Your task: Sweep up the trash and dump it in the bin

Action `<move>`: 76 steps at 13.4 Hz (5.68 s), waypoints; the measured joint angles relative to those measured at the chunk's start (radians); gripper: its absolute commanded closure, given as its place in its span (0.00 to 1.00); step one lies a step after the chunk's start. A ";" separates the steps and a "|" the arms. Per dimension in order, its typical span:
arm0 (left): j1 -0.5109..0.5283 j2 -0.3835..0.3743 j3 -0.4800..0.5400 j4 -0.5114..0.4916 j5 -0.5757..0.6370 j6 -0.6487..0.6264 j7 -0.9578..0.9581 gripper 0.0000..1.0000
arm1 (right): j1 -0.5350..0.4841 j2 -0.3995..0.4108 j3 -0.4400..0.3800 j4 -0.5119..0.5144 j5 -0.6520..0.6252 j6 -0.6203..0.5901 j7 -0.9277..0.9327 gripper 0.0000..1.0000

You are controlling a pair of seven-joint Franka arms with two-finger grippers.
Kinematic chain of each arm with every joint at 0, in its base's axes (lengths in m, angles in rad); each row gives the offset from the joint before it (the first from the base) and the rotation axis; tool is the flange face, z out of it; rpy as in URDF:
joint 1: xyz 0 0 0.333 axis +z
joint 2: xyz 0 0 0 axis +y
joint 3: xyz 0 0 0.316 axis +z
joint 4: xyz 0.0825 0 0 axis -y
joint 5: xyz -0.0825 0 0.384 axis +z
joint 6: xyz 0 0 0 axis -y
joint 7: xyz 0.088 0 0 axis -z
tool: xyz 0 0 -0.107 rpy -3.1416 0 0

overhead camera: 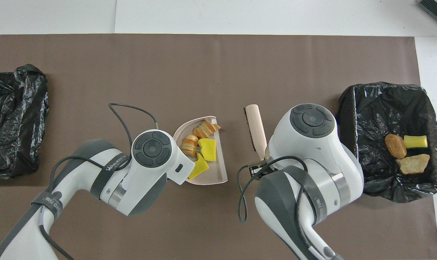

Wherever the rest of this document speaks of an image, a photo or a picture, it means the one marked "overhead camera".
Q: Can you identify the beige sponge chunk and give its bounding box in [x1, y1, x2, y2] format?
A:
[396, 154, 430, 175]

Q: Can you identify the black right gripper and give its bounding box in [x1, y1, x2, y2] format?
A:
[248, 161, 268, 179]

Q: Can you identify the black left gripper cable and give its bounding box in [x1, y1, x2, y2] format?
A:
[38, 103, 158, 260]

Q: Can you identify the open bin with black bag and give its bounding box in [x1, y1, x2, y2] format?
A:
[334, 82, 437, 203]

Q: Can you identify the yellow sponge piece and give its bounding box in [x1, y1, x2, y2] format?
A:
[403, 135, 428, 149]

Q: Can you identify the orange bread roll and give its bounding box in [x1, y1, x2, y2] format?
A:
[385, 134, 407, 159]

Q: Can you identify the bin wrapped in black bag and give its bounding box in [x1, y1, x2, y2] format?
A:
[0, 64, 49, 179]

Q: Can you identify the pink plastic dustpan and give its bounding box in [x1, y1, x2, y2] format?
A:
[173, 116, 228, 186]

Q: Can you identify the yellow notched sponge chunk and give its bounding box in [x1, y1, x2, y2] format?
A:
[198, 138, 217, 161]

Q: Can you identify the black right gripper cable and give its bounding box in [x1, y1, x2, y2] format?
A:
[236, 155, 313, 260]

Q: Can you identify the yellow green sponge strip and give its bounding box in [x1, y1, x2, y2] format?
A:
[188, 153, 209, 180]

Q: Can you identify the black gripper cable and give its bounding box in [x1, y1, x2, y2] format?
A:
[38, 103, 158, 260]
[236, 155, 313, 260]

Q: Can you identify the orange striped croissant piece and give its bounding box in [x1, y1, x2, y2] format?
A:
[181, 134, 199, 158]

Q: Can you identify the beige hand brush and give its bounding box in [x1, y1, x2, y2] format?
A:
[244, 104, 268, 161]

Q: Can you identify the brown paper table mat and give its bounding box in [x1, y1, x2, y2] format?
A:
[0, 34, 437, 260]

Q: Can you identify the small beige bread chunk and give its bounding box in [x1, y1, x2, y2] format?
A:
[193, 120, 221, 139]

